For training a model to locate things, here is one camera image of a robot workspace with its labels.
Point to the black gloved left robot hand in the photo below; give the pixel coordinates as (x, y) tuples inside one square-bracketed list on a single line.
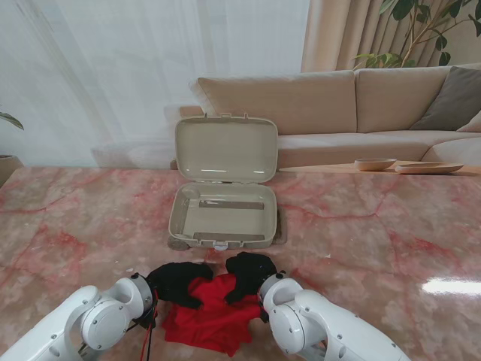
[(180, 284)]

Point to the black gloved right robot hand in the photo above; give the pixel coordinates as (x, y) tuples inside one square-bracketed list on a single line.
[(250, 274)]

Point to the red shirt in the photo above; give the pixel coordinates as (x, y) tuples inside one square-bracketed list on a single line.
[(214, 319)]

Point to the beige translucent suitcase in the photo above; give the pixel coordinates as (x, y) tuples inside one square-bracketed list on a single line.
[(225, 150)]

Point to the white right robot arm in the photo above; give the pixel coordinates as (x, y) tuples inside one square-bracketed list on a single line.
[(323, 327)]

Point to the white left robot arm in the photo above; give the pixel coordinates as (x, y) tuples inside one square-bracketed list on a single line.
[(67, 327)]

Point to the light wooden coffee table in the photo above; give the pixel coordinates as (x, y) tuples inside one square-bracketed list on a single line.
[(319, 169)]

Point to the wooden bowl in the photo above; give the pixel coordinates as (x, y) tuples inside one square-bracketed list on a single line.
[(374, 164)]

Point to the beige corner sofa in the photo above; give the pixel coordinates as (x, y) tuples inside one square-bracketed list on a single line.
[(319, 105)]

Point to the flat wooden tray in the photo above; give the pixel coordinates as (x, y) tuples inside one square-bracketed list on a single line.
[(421, 168)]

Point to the beige plant pot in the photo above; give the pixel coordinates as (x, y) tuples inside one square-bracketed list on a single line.
[(9, 167)]

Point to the white sheer curtain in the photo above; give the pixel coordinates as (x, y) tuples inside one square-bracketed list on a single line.
[(131, 75)]

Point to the green plant with long leaf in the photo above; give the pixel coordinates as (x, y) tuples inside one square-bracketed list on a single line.
[(13, 120)]

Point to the beige pleated curtain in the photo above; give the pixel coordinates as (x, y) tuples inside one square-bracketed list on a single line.
[(338, 34)]

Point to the beige sofa cushion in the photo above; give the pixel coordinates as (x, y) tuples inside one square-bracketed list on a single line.
[(473, 126)]

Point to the grey sofa cushion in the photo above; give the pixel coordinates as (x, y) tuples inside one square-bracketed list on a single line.
[(454, 97)]

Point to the tall green leafy plant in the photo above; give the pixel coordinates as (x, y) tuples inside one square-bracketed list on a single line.
[(402, 7)]

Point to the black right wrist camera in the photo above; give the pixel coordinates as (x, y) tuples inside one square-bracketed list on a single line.
[(264, 316)]

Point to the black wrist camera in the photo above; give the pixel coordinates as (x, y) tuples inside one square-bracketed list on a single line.
[(264, 316), (147, 321)]

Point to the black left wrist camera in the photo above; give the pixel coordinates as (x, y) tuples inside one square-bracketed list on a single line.
[(147, 321)]

